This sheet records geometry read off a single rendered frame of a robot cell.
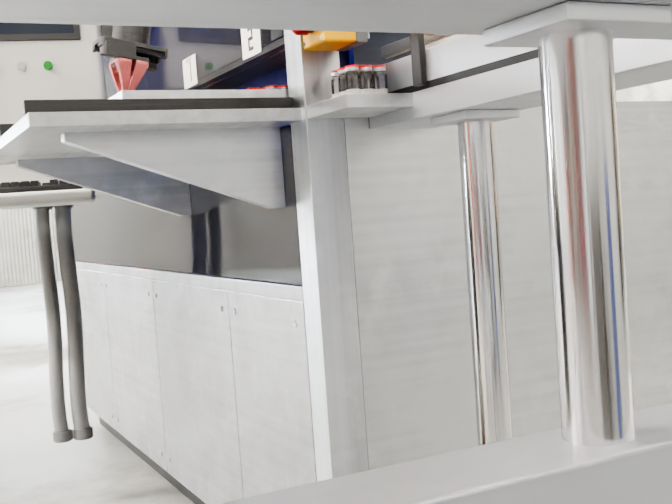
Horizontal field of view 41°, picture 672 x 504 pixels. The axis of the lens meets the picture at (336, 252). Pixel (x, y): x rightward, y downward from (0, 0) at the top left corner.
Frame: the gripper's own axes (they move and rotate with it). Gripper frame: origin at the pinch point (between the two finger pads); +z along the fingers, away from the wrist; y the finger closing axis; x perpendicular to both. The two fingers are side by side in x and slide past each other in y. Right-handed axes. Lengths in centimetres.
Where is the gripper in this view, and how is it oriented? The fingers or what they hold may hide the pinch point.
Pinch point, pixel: (124, 105)
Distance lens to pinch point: 142.9
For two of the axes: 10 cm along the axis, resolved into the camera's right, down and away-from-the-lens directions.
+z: -0.9, 10.0, -0.2
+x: -4.5, -0.2, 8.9
